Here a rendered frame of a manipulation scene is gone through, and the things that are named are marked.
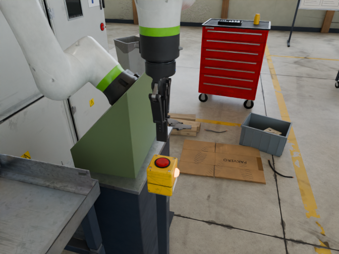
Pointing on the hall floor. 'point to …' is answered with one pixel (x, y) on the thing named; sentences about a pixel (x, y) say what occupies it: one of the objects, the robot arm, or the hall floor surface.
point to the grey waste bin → (129, 54)
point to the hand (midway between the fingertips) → (162, 129)
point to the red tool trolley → (232, 58)
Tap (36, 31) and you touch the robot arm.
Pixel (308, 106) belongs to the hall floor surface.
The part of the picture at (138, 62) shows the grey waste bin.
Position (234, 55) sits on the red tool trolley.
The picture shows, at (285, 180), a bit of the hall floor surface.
